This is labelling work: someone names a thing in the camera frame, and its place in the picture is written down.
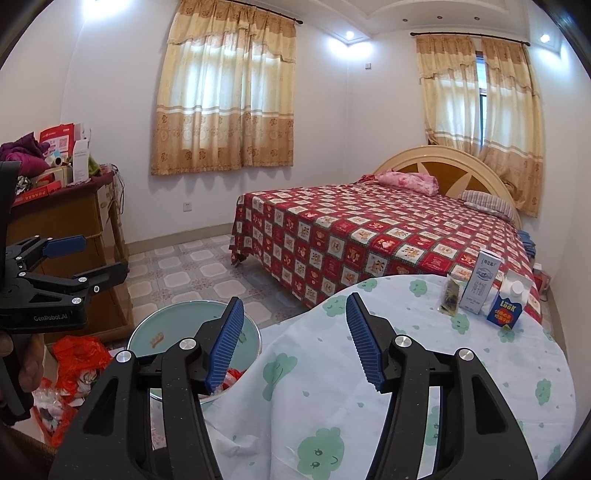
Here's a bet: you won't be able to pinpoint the flat red box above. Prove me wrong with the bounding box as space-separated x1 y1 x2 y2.
11 181 63 206

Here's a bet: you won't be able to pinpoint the wooden cabinet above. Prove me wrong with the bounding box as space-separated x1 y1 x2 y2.
4 175 130 342

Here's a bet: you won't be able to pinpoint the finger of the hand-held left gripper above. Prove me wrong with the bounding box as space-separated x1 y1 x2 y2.
4 234 87 274
18 261 130 297

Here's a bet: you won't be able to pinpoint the light green metal basin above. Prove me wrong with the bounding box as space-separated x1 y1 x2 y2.
127 300 264 407

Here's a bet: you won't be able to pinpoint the white cloud print tablecloth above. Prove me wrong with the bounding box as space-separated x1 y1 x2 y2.
203 274 577 480

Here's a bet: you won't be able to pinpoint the tall white carton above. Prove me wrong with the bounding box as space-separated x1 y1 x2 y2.
459 250 503 315

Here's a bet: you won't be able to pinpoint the open red cardboard box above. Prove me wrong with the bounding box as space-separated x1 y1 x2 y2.
39 122 77 158

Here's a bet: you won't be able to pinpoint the pink floral pillow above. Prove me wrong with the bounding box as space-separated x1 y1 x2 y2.
362 172 439 197

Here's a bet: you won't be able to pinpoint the small cardboard box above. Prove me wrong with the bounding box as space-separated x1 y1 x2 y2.
34 166 74 185

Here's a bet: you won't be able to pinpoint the wide beige curtain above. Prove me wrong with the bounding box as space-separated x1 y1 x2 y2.
150 0 297 176

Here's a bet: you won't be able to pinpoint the purple clothes pile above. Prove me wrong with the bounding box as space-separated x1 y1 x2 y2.
0 132 51 174

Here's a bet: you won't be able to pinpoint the dark curtain rod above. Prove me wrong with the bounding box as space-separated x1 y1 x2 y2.
410 32 529 46
226 0 303 24

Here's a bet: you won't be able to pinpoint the bed with red checkered cover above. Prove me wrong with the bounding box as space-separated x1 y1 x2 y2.
229 182 543 324

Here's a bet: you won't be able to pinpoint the person's left hand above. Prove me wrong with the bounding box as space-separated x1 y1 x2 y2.
18 333 45 394

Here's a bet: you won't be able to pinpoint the narrow beige curtain panel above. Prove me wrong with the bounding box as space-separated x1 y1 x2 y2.
480 39 544 217
416 36 485 158

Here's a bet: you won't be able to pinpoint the hanging cables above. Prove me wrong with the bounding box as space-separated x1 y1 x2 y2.
108 164 129 216

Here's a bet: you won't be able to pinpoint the brown wicker chair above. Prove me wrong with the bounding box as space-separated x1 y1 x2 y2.
0 425 56 480

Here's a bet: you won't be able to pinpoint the dark clear packet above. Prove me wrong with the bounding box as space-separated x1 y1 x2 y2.
438 273 465 315

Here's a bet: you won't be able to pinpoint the cream wooden headboard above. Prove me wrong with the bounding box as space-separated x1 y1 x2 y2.
373 145 522 229

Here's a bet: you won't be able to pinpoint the tall white box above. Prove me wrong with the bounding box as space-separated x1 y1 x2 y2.
71 136 90 183

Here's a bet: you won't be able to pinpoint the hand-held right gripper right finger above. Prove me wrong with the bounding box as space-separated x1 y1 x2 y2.
346 293 539 480

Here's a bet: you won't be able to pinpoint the window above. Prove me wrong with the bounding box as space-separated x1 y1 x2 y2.
475 55 489 148

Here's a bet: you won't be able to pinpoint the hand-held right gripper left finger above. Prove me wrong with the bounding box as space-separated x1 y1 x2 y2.
48 296 245 480

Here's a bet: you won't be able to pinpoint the striped pillow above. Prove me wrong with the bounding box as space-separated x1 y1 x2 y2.
459 190 518 221

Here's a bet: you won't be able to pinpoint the blue white carton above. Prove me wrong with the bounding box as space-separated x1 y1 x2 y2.
486 281 527 330

